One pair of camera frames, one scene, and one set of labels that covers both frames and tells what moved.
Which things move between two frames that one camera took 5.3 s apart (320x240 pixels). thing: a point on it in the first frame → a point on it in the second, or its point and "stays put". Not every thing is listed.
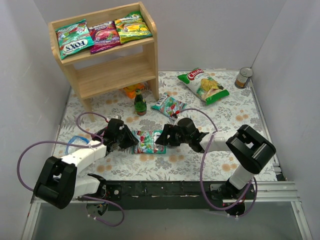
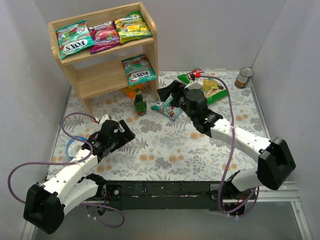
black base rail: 165,195 stays put
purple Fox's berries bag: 102,36 stays put
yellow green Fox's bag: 132,27 stays put
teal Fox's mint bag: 168,105 stays put
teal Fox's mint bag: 73,37 stays put
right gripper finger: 163,139 → 175,87
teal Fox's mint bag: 146,144 → 138,69
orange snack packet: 131,90 stays put
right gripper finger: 168,129 → 175,101
